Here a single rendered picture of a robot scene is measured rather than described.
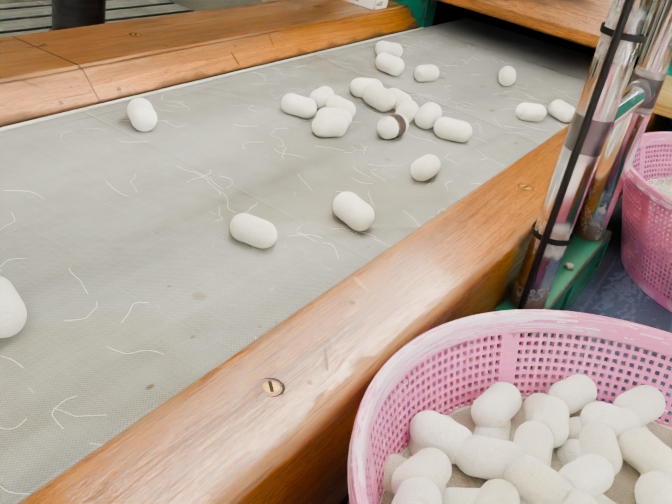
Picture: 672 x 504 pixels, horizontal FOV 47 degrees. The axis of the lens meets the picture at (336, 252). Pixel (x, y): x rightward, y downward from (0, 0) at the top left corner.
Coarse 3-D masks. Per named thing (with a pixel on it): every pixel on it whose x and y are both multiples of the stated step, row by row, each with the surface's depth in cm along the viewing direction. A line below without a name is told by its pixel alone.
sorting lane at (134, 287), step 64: (320, 64) 84; (448, 64) 93; (512, 64) 99; (0, 128) 55; (64, 128) 57; (128, 128) 60; (192, 128) 62; (256, 128) 64; (512, 128) 76; (0, 192) 48; (64, 192) 49; (128, 192) 50; (192, 192) 52; (256, 192) 54; (320, 192) 56; (384, 192) 58; (448, 192) 60; (0, 256) 42; (64, 256) 43; (128, 256) 44; (192, 256) 45; (256, 256) 46; (320, 256) 48; (64, 320) 38; (128, 320) 39; (192, 320) 40; (256, 320) 41; (0, 384) 33; (64, 384) 34; (128, 384) 35; (0, 448) 30; (64, 448) 31
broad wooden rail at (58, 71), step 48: (288, 0) 97; (336, 0) 102; (0, 48) 63; (48, 48) 65; (96, 48) 67; (144, 48) 70; (192, 48) 73; (240, 48) 78; (288, 48) 84; (0, 96) 56; (48, 96) 59; (96, 96) 63
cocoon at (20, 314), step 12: (0, 276) 37; (0, 288) 36; (12, 288) 36; (0, 300) 35; (12, 300) 35; (0, 312) 35; (12, 312) 35; (24, 312) 36; (0, 324) 35; (12, 324) 35; (24, 324) 36; (0, 336) 35
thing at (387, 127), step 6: (384, 120) 66; (390, 120) 66; (378, 126) 66; (384, 126) 66; (390, 126) 66; (396, 126) 66; (408, 126) 68; (378, 132) 67; (384, 132) 66; (390, 132) 66; (396, 132) 67; (384, 138) 67; (390, 138) 67
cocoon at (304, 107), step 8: (288, 96) 67; (296, 96) 68; (288, 104) 67; (296, 104) 67; (304, 104) 67; (312, 104) 67; (288, 112) 68; (296, 112) 68; (304, 112) 67; (312, 112) 67
